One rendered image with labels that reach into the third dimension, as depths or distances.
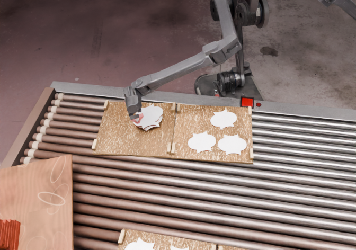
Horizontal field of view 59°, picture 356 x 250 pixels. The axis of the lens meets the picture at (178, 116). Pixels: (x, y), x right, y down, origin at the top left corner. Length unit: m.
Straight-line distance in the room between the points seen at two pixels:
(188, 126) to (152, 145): 0.22
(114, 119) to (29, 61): 2.27
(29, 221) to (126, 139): 0.59
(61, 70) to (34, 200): 2.27
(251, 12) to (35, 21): 3.10
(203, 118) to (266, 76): 1.68
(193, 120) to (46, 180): 0.79
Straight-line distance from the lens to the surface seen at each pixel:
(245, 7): 2.02
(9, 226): 1.46
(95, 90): 1.99
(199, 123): 1.70
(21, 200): 1.58
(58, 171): 1.57
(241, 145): 1.63
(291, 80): 3.32
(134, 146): 1.66
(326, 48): 3.78
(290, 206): 1.55
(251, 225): 1.49
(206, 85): 2.83
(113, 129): 1.74
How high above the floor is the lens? 2.32
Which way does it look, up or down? 53 degrees down
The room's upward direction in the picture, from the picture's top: 5 degrees counter-clockwise
